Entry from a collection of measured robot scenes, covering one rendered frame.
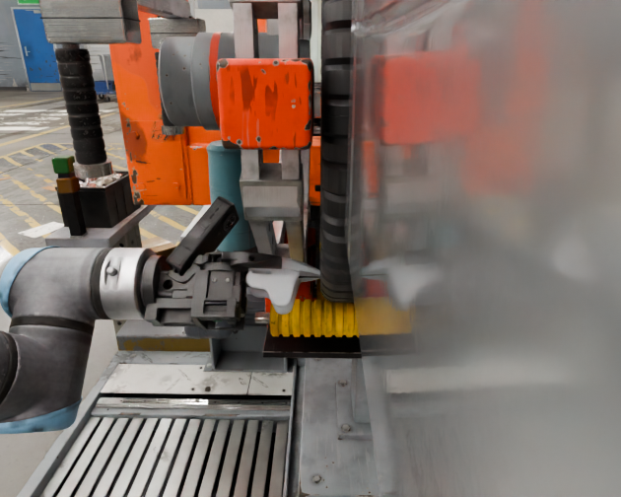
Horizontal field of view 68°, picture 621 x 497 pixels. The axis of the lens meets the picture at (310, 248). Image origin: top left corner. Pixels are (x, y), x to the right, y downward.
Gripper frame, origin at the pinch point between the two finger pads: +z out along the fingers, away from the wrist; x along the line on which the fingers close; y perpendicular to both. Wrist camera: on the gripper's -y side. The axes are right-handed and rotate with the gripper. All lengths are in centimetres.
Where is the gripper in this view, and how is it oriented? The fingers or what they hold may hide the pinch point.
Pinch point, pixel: (311, 269)
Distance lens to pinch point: 58.4
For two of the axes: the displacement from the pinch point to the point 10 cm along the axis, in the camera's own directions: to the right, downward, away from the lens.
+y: -0.1, 9.2, -3.8
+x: -0.1, -3.8, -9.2
